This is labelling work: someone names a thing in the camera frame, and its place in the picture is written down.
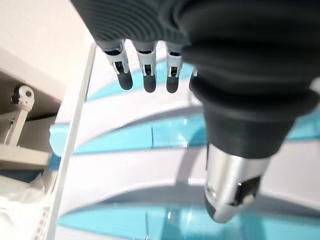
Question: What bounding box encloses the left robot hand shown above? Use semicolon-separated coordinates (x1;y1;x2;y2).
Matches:
69;0;320;224

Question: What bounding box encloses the white medical cart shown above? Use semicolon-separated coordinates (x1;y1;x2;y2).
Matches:
46;41;98;240

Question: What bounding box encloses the blue lid waste bin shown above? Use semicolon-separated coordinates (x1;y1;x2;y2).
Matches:
48;123;63;171

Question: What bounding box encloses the beige hospital bed frame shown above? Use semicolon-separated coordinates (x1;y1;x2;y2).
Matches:
0;84;52;172

